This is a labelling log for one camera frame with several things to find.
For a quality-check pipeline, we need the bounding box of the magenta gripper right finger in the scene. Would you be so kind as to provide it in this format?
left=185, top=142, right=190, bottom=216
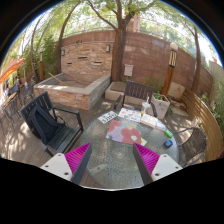
left=133, top=143, right=182, bottom=185

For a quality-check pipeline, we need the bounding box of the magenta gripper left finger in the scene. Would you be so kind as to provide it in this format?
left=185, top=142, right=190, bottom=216
left=41, top=143, right=92, bottom=185

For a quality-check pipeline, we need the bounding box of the colourful floral mouse pad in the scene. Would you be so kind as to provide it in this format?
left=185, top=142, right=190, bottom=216
left=106, top=120, right=141, bottom=144

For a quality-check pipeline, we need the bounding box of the green marker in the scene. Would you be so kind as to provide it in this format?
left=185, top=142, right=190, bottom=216
left=164, top=129, right=173, bottom=138

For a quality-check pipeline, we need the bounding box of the black slatted chair left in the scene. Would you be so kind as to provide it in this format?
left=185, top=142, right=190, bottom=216
left=21, top=92, right=84, bottom=155

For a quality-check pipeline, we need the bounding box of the round glass patio table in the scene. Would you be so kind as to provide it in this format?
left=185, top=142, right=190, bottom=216
left=81, top=110, right=179, bottom=189

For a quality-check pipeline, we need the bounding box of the wicker chair right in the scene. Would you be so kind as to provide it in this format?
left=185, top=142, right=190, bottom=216
left=174, top=127, right=207, bottom=168

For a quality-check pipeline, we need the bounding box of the white book stack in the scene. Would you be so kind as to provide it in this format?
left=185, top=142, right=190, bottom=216
left=140, top=114, right=158, bottom=128

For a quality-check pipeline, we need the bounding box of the black backpack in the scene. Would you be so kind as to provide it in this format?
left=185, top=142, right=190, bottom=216
left=28, top=105, right=65, bottom=144

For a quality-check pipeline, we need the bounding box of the illustrated paper sheet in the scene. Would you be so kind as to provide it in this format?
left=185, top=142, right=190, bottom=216
left=118, top=108, right=141, bottom=122

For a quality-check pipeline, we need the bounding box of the black white printed card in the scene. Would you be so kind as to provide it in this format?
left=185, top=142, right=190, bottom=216
left=98, top=111, right=117, bottom=124

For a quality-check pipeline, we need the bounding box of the plastic cup with straw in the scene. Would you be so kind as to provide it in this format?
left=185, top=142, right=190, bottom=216
left=141, top=97, right=151, bottom=116

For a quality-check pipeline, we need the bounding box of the concrete plant pot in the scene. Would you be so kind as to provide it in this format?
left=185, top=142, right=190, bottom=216
left=152, top=94, right=170, bottom=119

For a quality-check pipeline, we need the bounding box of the curved wooden bench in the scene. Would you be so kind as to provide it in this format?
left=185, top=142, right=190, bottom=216
left=181, top=88, right=223, bottom=161

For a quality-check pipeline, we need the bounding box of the stone planter basin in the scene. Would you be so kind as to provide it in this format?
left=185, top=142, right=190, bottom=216
left=34, top=75, right=110, bottom=110

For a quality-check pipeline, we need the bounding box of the dark slatted chair behind table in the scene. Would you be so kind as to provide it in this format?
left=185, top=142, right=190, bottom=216
left=114, top=81, right=158, bottom=117

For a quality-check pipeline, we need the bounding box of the metal chair far left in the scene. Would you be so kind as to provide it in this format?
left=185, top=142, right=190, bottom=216
left=22, top=81, right=34, bottom=102

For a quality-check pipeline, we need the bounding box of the orange umbrella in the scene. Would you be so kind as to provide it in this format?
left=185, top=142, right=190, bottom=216
left=0, top=58, right=24, bottom=83

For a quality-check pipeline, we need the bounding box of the large tree trunk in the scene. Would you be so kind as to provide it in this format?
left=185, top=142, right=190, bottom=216
left=87, top=0, right=135, bottom=82

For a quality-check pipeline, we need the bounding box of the wooden lamp post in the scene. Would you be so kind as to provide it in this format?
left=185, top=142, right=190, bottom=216
left=161, top=42, right=178, bottom=96

